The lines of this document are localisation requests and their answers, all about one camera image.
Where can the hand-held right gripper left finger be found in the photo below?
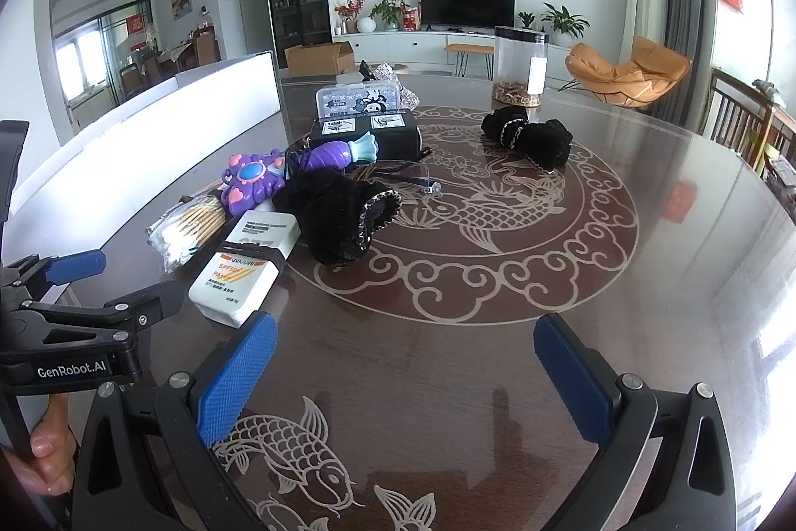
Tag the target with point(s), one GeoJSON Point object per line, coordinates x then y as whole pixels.
{"type": "Point", "coordinates": [239, 375]}

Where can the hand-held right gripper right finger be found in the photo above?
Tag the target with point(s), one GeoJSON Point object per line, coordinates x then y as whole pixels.
{"type": "Point", "coordinates": [572, 382]}

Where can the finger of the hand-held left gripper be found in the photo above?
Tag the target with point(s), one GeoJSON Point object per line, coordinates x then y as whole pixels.
{"type": "Point", "coordinates": [155, 304]}
{"type": "Point", "coordinates": [74, 266]}

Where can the white sunscreen box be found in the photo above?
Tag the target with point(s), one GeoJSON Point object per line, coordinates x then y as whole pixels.
{"type": "Point", "coordinates": [233, 282]}

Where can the cotton swab pack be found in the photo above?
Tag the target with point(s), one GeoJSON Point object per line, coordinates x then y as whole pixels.
{"type": "Point", "coordinates": [186, 226]}

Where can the purple butterfly toy wand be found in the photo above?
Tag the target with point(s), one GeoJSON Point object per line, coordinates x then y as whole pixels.
{"type": "Point", "coordinates": [255, 173]}

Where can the black fuzzy glove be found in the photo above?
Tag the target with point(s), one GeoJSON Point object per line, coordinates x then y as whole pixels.
{"type": "Point", "coordinates": [541, 139]}
{"type": "Point", "coordinates": [336, 220]}

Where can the black box with white labels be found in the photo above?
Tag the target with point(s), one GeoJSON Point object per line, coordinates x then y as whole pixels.
{"type": "Point", "coordinates": [398, 142]}

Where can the clear cartoon print floss box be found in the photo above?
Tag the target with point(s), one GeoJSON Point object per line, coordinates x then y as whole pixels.
{"type": "Point", "coordinates": [357, 102]}

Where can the person's left hand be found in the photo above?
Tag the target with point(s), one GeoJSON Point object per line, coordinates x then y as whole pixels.
{"type": "Point", "coordinates": [53, 441]}

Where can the white low partition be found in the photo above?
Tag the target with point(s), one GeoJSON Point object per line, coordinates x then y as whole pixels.
{"type": "Point", "coordinates": [155, 133]}

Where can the red paper window decoration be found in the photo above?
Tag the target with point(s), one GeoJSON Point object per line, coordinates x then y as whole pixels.
{"type": "Point", "coordinates": [138, 27]}

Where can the wooden dining chair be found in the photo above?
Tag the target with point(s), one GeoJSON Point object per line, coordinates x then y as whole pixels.
{"type": "Point", "coordinates": [205, 49]}

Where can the cardboard box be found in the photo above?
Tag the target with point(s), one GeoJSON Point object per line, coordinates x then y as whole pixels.
{"type": "Point", "coordinates": [317, 59]}

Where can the wooden slat chair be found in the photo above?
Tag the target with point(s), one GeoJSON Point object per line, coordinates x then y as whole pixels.
{"type": "Point", "coordinates": [724, 114]}

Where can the clear plastic jar black lid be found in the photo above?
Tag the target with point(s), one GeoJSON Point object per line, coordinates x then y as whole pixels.
{"type": "Point", "coordinates": [510, 64]}

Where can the orange lounge chair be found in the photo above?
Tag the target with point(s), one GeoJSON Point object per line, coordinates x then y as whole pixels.
{"type": "Point", "coordinates": [653, 64]}

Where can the white round vase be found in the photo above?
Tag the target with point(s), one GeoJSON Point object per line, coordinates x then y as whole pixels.
{"type": "Point", "coordinates": [367, 26]}

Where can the orange bench with black legs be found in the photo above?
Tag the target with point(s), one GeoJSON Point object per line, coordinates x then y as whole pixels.
{"type": "Point", "coordinates": [466, 48]}

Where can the red flower arrangement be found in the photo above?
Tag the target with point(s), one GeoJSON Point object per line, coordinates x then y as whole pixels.
{"type": "Point", "coordinates": [349, 8]}

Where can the large leafy potted plant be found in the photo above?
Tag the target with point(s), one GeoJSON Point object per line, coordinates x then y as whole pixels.
{"type": "Point", "coordinates": [563, 21]}

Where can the small potted plant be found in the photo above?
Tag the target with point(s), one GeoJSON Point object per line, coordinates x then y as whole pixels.
{"type": "Point", "coordinates": [526, 18]}

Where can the white tv cabinet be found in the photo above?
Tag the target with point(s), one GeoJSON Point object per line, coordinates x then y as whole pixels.
{"type": "Point", "coordinates": [423, 47]}

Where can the green potted plant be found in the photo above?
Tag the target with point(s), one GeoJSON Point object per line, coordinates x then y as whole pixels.
{"type": "Point", "coordinates": [388, 11]}

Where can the red gift box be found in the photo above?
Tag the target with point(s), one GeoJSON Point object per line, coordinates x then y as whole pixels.
{"type": "Point", "coordinates": [411, 18]}

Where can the black television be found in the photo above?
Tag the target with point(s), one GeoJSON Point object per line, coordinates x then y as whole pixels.
{"type": "Point", "coordinates": [466, 2]}

